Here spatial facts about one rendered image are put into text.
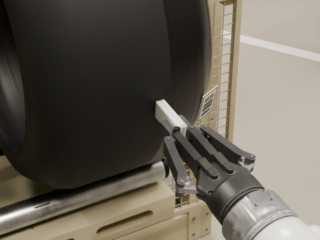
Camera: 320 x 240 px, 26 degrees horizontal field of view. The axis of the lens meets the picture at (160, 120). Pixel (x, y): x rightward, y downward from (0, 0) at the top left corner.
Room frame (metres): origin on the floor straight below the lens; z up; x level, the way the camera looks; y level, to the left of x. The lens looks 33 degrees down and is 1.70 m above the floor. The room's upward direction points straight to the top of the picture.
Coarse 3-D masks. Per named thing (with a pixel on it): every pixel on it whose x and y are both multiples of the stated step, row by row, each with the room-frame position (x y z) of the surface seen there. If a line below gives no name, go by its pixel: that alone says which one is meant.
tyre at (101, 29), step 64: (0, 0) 1.35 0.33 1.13; (64, 0) 0.88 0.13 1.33; (128, 0) 0.91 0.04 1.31; (192, 0) 0.96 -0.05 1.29; (0, 64) 1.29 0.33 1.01; (64, 64) 0.85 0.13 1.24; (128, 64) 0.88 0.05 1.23; (192, 64) 0.93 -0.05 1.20; (0, 128) 1.09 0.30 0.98; (64, 128) 0.85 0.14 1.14; (128, 128) 0.88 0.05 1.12
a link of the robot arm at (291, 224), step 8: (288, 216) 0.65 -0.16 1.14; (272, 224) 0.63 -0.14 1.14; (280, 224) 0.63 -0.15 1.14; (288, 224) 0.63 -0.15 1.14; (296, 224) 0.63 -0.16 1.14; (304, 224) 0.64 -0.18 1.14; (264, 232) 0.63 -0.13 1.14; (272, 232) 0.62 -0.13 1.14; (280, 232) 0.62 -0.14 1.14; (288, 232) 0.62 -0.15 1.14; (296, 232) 0.62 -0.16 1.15; (304, 232) 0.62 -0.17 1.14; (312, 232) 0.62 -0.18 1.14
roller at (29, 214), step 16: (160, 160) 1.07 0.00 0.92; (112, 176) 1.02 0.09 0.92; (128, 176) 1.02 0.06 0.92; (144, 176) 1.03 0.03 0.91; (160, 176) 1.05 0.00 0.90; (48, 192) 0.97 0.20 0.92; (64, 192) 0.97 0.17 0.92; (80, 192) 0.98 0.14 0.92; (96, 192) 0.99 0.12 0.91; (112, 192) 1.00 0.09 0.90; (0, 208) 0.93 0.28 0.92; (16, 208) 0.93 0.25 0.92; (32, 208) 0.93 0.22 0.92; (48, 208) 0.94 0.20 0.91; (64, 208) 0.95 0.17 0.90; (0, 224) 0.90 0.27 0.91; (16, 224) 0.91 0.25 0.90
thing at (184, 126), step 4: (160, 100) 0.90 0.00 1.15; (164, 100) 0.90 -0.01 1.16; (164, 104) 0.89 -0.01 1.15; (168, 104) 0.89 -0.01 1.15; (168, 108) 0.88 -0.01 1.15; (172, 112) 0.87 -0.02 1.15; (176, 116) 0.87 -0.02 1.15; (180, 120) 0.86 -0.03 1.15; (180, 124) 0.85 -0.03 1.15; (184, 124) 0.85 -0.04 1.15; (184, 128) 0.84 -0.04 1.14; (184, 132) 0.85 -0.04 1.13; (184, 136) 0.85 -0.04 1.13
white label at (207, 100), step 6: (210, 90) 0.97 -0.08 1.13; (216, 90) 0.98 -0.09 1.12; (204, 96) 0.96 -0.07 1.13; (210, 96) 0.97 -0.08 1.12; (204, 102) 0.96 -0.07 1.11; (210, 102) 0.98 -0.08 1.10; (204, 108) 0.97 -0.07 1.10; (210, 108) 0.99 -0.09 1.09; (198, 114) 0.96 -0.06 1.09; (204, 114) 0.98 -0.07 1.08; (198, 120) 0.97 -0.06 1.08
